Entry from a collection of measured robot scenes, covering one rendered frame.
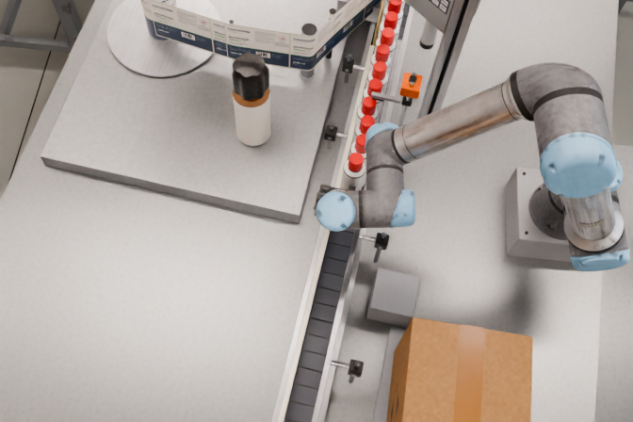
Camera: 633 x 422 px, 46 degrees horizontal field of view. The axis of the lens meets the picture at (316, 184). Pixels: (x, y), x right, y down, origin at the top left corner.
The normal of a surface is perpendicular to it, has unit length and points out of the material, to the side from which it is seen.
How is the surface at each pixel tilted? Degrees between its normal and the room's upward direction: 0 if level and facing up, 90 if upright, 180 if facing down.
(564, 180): 83
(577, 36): 0
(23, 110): 0
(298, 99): 0
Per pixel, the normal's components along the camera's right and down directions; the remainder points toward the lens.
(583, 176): -0.06, 0.83
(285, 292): 0.04, -0.45
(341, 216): -0.07, 0.04
